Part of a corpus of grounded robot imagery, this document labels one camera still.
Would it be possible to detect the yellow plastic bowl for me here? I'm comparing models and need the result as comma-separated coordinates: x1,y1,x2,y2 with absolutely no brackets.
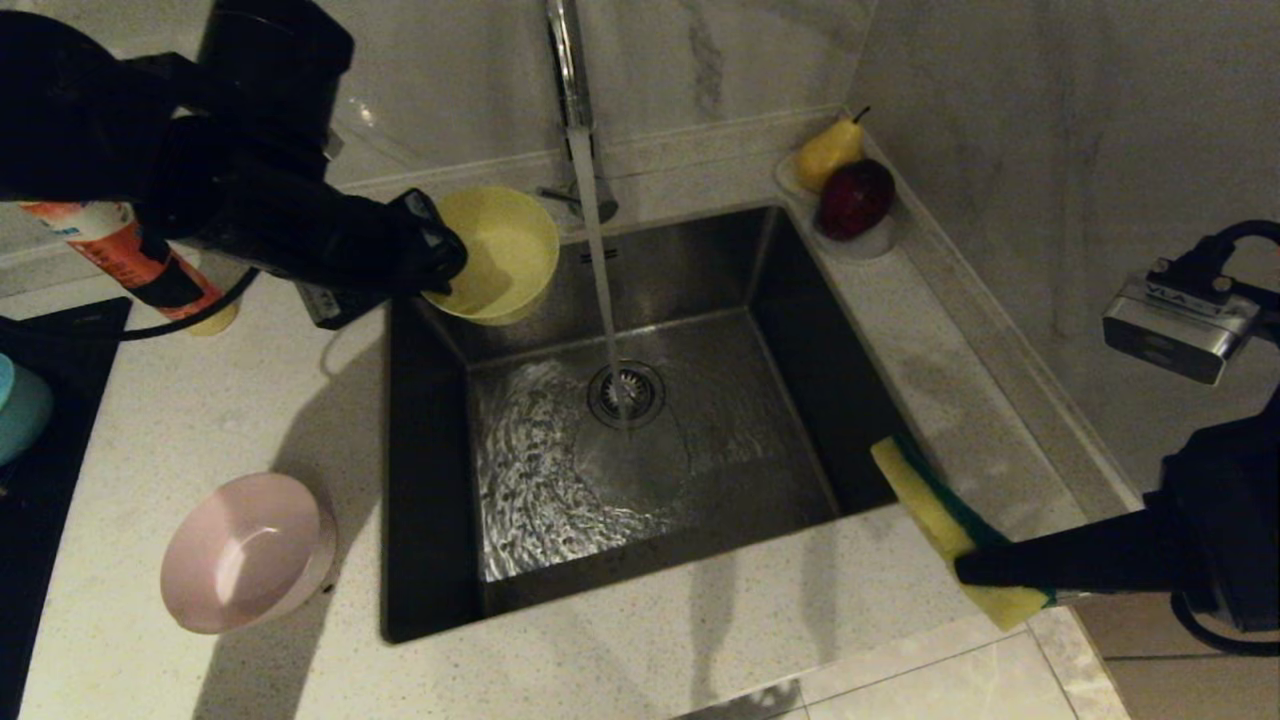
420,186,562,327

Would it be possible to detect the green yellow sponge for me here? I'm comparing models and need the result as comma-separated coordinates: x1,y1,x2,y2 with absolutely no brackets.
869,435,1063,633

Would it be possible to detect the orange detergent bottle yellow cap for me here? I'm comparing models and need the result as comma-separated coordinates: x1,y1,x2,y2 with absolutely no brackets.
20,200,241,337

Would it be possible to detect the chrome faucet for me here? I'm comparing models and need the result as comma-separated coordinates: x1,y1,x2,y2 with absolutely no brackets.
535,0,621,226

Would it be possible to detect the blue plastic bowl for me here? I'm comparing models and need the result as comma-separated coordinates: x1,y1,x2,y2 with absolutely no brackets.
0,352,54,468

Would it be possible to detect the stainless steel sink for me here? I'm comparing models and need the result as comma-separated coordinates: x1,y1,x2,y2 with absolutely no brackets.
381,205,943,643

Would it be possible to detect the running water stream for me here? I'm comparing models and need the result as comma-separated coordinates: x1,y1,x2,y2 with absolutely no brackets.
566,128,637,441

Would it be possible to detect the round metal drain strainer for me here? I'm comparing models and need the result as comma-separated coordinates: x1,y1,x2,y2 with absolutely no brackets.
587,361,667,432

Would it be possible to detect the pink plastic bowl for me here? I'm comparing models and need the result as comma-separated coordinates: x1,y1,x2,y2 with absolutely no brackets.
160,472,341,635

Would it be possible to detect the small white dish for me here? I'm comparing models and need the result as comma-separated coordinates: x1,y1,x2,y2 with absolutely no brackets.
772,150,899,263

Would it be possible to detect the yellow pear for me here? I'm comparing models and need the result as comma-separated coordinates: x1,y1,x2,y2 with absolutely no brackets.
795,108,869,196

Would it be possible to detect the black induction cooktop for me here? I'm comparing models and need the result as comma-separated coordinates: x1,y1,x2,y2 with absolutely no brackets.
0,297,134,720

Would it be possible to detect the dark red apple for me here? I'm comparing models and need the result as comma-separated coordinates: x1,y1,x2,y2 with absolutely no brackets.
815,160,895,243

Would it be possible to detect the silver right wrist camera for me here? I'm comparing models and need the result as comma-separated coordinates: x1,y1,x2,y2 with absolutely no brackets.
1102,270,1263,387

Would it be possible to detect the thick black hose cable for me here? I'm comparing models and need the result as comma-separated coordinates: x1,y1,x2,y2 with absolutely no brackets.
1168,220,1280,659

